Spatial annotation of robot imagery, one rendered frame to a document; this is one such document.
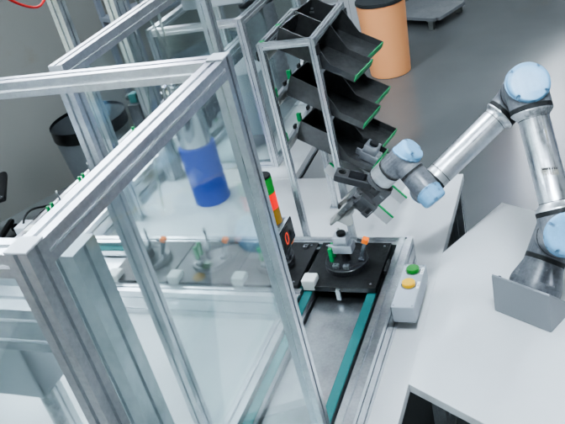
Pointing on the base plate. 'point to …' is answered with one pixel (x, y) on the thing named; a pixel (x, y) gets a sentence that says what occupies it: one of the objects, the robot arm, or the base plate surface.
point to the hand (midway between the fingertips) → (334, 213)
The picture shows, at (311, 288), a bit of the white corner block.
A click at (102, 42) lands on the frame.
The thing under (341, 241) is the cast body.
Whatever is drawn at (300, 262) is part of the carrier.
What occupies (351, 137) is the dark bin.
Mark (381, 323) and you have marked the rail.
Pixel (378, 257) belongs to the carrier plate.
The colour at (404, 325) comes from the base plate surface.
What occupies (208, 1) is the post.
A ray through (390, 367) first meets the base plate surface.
